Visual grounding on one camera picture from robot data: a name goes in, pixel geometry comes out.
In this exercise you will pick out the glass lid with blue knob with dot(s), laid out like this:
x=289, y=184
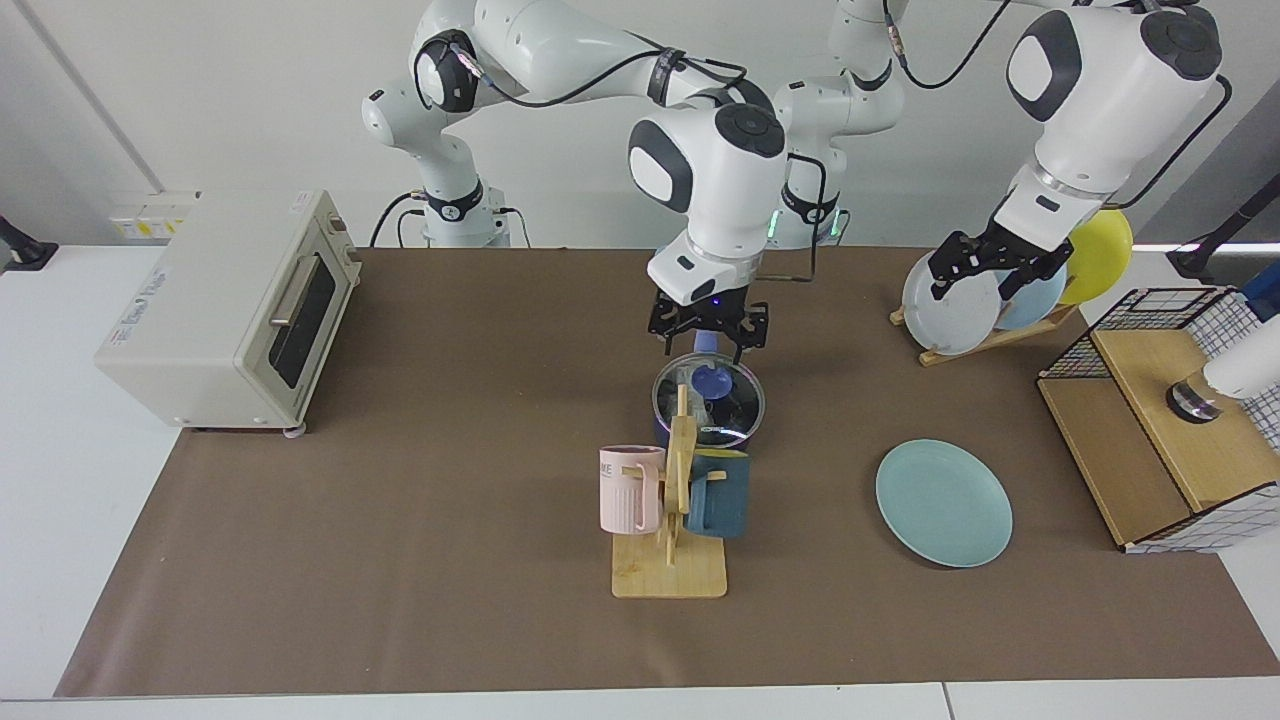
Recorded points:
x=735, y=405

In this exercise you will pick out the light blue plate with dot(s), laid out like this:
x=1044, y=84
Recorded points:
x=1035, y=300

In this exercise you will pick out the grey white plate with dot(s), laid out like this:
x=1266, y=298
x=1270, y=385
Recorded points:
x=950, y=315

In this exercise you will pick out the wooden plate rack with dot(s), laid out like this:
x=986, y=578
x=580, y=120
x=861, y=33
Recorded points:
x=985, y=348

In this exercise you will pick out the yellow plate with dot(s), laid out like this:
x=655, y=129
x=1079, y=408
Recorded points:
x=1100, y=255

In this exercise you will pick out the green round plate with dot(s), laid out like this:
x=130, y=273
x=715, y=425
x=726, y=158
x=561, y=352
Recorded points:
x=945, y=505

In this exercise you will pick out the pink cup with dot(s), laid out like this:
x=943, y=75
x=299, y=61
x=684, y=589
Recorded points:
x=630, y=495

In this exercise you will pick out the teal cup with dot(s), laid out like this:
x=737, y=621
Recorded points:
x=722, y=505

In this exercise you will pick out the black stand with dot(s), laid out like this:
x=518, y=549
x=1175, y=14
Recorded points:
x=25, y=250
x=1205, y=255

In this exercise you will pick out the wooden cup stand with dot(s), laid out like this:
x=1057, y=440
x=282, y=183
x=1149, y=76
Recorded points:
x=670, y=575

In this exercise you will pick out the blue object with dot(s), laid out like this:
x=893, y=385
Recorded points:
x=1262, y=295

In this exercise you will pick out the brown table cloth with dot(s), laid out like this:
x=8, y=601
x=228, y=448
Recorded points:
x=400, y=550

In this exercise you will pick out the pale toaster oven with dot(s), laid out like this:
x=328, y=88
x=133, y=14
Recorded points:
x=200, y=320

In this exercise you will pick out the white post with silver collar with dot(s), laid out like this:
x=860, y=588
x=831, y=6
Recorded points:
x=1245, y=370

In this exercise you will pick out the white wall socket strip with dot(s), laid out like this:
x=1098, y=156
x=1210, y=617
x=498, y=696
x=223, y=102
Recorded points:
x=150, y=220

